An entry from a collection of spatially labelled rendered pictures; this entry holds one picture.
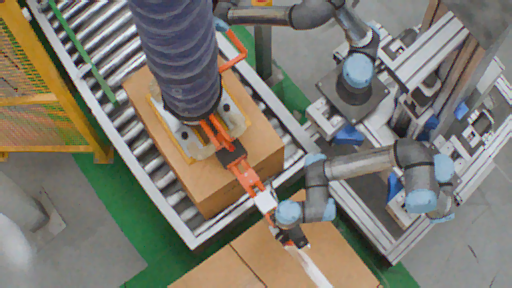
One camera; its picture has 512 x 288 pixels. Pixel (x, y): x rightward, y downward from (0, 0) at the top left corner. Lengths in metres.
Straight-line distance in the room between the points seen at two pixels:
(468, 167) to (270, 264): 1.00
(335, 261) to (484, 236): 1.11
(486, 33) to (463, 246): 2.11
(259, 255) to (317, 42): 1.35
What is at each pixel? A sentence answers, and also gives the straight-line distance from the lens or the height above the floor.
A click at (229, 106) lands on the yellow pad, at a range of 3.12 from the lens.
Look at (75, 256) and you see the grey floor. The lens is 4.14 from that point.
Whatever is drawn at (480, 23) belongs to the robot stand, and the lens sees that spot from 2.24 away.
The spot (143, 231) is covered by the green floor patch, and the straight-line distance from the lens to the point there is 4.07.
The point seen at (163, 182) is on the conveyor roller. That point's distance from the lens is 3.53.
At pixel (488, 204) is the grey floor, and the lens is 4.23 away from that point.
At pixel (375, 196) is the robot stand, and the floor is 0.21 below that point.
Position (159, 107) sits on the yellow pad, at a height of 0.98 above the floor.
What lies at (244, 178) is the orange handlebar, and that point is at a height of 1.10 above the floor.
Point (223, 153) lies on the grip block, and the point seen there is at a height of 1.10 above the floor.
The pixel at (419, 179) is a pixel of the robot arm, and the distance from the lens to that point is 2.43.
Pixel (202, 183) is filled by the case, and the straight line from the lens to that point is 3.10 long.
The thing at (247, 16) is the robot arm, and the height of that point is 1.48.
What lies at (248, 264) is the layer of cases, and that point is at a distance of 3.45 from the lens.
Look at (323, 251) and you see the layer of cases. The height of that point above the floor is 0.54.
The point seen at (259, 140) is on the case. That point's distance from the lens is 3.13.
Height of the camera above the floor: 3.97
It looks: 75 degrees down
